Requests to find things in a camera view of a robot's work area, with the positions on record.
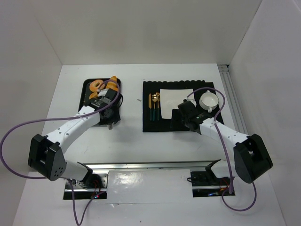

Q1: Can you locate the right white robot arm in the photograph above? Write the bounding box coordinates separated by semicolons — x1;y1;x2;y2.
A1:
171;101;273;184

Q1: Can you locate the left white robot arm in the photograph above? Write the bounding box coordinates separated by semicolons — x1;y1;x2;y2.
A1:
28;89;123;185

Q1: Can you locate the long bread loaf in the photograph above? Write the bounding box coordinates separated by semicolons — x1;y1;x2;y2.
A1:
106;76;119;91

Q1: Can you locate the white square plate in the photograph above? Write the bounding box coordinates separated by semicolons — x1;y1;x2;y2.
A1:
160;89;193;119

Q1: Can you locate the black placemat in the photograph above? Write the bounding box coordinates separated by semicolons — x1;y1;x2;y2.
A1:
143;80;214;132

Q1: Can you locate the white cup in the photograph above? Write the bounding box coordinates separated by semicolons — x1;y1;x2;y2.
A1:
199;90;219;113

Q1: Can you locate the lower glazed donut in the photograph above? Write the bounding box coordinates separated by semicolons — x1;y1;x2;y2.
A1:
89;92;98;99

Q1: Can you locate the glazed donut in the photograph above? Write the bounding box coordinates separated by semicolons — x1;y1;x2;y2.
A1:
89;92;98;99
89;79;105;92

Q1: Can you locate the upper glazed donut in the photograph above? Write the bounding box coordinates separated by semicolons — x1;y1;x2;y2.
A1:
89;79;105;92

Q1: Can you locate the black baking tray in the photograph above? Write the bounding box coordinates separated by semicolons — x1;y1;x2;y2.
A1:
78;79;123;127

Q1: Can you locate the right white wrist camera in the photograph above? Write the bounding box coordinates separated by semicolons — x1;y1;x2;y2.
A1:
187;99;197;107

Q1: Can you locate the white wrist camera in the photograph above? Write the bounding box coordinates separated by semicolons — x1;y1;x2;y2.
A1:
187;99;197;107
98;89;108;97

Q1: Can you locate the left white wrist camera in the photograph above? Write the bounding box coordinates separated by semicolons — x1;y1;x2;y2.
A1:
98;89;108;97

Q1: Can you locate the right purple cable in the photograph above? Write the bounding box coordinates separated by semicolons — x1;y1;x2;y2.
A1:
186;87;257;212

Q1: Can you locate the purple cable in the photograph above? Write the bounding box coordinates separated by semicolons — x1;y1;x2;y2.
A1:
0;79;121;224
186;87;257;212

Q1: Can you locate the gold fork dark handle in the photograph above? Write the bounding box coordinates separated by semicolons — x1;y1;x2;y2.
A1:
156;92;160;121

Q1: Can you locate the gold spoon dark handle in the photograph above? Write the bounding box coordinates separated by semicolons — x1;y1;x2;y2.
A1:
152;93;158;121

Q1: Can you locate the gold knife dark handle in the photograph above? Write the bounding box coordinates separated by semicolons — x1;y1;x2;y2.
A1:
148;93;152;121

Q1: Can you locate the aluminium rail front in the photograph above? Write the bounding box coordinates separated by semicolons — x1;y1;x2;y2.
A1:
85;161;214;170

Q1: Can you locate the aluminium rail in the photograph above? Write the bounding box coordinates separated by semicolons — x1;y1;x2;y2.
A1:
217;65;249;134
85;161;214;170

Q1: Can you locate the aluminium rail right side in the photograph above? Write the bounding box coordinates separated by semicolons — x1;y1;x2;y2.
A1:
217;65;249;134

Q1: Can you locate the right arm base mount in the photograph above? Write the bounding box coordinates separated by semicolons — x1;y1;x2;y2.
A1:
187;160;235;198

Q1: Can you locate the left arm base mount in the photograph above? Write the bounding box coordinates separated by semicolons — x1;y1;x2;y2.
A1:
63;170;109;200

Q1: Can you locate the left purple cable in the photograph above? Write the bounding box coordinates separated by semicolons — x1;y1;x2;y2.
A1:
0;79;121;224

